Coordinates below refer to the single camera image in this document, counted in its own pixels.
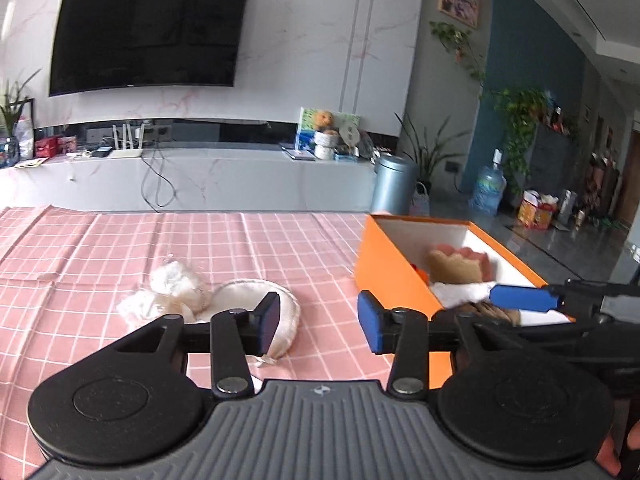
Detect white stacked pots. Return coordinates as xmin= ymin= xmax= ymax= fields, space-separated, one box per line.
xmin=314 ymin=130 xmax=339 ymax=161

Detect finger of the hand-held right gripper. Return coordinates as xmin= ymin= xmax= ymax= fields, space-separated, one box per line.
xmin=477 ymin=320 xmax=608 ymax=363
xmin=489 ymin=282 xmax=603 ymax=314

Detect blue water bottle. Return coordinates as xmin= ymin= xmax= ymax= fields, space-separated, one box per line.
xmin=472 ymin=148 xmax=507 ymax=216

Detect pink tan sponge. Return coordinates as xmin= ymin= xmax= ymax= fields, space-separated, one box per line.
xmin=428 ymin=243 xmax=484 ymax=284
xmin=462 ymin=247 xmax=494 ymax=281

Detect white router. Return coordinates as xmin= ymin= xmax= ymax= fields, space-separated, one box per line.
xmin=108 ymin=122 xmax=146 ymax=160

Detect black wall television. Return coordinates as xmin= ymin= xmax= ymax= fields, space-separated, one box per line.
xmin=48 ymin=0 xmax=253 ymax=97

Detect orange cardboard box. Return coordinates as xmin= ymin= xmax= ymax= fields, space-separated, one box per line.
xmin=353 ymin=213 xmax=577 ymax=377

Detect white marble media cabinet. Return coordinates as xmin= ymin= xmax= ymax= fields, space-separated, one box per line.
xmin=0 ymin=118 xmax=379 ymax=214

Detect white crumpled plastic bag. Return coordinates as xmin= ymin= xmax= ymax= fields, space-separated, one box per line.
xmin=116 ymin=259 xmax=211 ymax=324

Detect black cable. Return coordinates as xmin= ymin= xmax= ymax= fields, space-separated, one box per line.
xmin=139 ymin=152 xmax=176 ymax=209

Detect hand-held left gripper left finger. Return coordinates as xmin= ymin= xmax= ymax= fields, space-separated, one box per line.
xmin=117 ymin=291 xmax=280 ymax=397

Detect pink checked tablecloth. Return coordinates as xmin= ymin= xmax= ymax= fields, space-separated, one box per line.
xmin=0 ymin=204 xmax=453 ymax=477

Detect leafy green shelf plant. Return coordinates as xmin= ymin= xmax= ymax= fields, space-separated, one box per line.
xmin=492 ymin=87 xmax=551 ymax=197

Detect green plant in blue vase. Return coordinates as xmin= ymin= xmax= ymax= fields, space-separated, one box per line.
xmin=0 ymin=67 xmax=42 ymax=169

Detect teddy bear picture box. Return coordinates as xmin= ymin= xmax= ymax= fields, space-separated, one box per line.
xmin=296 ymin=107 xmax=361 ymax=157

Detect person's right hand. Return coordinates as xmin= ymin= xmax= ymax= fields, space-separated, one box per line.
xmin=596 ymin=417 xmax=640 ymax=479

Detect dark side cabinet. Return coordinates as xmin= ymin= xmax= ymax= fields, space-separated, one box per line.
xmin=529 ymin=119 xmax=582 ymax=202

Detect white cloth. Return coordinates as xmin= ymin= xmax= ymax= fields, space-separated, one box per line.
xmin=430 ymin=281 xmax=496 ymax=309

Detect white round sign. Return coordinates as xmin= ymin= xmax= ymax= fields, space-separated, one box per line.
xmin=339 ymin=122 xmax=362 ymax=157

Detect tall potted floor plant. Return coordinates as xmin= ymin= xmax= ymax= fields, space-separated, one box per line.
xmin=394 ymin=112 xmax=472 ymax=217

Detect orange gift bag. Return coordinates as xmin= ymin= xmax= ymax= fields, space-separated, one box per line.
xmin=517 ymin=189 xmax=559 ymax=231

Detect hanging green vine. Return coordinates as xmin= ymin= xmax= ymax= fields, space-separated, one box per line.
xmin=429 ymin=20 xmax=487 ymax=97

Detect brown knitted plush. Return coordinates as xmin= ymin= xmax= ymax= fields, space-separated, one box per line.
xmin=469 ymin=302 xmax=522 ymax=327

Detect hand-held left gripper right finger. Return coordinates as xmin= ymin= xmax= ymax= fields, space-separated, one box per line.
xmin=357 ymin=291 xmax=501 ymax=398

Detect framed wall picture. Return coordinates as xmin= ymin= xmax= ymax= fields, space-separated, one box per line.
xmin=437 ymin=0 xmax=480 ymax=29

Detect grey metal trash can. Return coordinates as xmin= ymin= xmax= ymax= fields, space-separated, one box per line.
xmin=370 ymin=153 xmax=419 ymax=216

